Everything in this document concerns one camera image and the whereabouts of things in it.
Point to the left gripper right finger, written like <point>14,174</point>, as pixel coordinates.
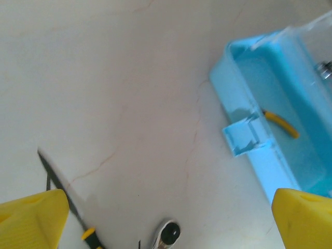
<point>306,223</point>

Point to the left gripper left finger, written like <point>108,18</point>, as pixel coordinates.
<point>31,223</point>

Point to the blue plastic tool box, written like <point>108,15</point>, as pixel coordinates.
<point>285,90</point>

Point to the yellow black pliers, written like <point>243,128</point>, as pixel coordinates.
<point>282,125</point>

